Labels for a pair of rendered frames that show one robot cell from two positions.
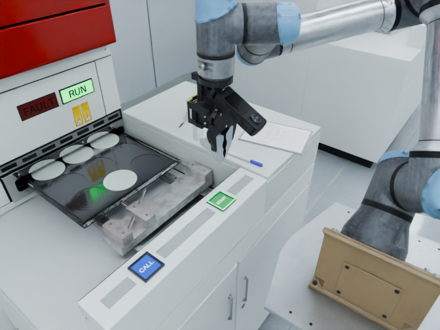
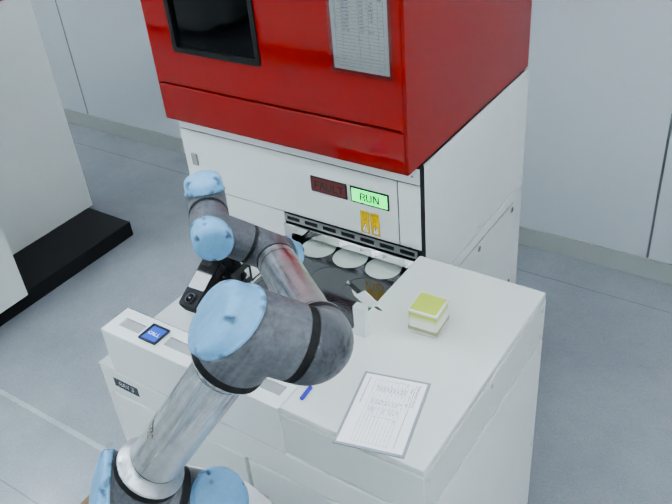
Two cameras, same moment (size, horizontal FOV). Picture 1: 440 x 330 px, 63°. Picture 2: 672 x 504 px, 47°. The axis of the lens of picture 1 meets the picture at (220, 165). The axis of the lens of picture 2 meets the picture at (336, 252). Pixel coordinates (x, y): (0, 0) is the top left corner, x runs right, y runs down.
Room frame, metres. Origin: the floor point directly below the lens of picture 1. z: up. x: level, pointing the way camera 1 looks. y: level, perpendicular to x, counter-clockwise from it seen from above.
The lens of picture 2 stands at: (0.91, -1.31, 2.16)
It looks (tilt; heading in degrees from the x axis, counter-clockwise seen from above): 35 degrees down; 89
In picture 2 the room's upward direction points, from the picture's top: 6 degrees counter-clockwise
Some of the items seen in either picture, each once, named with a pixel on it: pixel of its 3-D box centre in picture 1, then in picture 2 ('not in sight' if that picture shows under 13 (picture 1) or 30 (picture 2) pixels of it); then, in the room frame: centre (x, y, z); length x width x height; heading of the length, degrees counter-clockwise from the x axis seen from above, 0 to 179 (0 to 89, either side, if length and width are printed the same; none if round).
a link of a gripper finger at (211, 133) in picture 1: (215, 132); not in sight; (0.66, 0.01, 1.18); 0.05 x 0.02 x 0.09; 142
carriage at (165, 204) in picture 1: (162, 206); not in sight; (0.76, 0.17, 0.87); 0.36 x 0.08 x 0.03; 142
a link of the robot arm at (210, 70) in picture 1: (215, 65); not in sight; (0.69, 0.01, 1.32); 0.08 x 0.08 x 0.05
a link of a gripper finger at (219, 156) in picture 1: (210, 145); not in sight; (0.68, 0.02, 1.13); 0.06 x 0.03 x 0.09; 52
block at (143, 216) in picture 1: (141, 214); not in sight; (0.70, 0.22, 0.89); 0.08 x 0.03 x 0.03; 52
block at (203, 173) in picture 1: (198, 171); not in sight; (0.89, 0.07, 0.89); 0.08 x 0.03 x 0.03; 52
